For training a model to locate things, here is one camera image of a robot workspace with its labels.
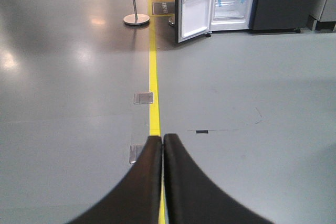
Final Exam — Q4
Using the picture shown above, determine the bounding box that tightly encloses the silver stand with round base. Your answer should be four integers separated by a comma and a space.
123, 0, 150, 26

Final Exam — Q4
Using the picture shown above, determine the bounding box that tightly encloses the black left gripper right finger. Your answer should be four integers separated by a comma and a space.
163, 134, 270, 223

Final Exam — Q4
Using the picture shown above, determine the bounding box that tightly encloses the open fridge door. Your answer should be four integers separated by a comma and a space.
175, 0, 212, 43

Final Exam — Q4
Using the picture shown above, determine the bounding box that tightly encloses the floor sign plate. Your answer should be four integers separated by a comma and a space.
152, 2, 175, 15

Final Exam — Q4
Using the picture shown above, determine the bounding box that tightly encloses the metal floor plate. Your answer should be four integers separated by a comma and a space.
129, 144, 144, 164
133, 92, 154, 105

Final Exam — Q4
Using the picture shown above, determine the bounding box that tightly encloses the grey appliance at right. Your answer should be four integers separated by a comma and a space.
307, 0, 335, 31

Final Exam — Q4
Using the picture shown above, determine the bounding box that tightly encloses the dark grey fridge body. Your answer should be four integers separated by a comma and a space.
210, 0, 313, 31

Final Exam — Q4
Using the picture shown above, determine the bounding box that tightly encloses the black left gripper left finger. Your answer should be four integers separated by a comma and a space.
70, 136, 162, 223

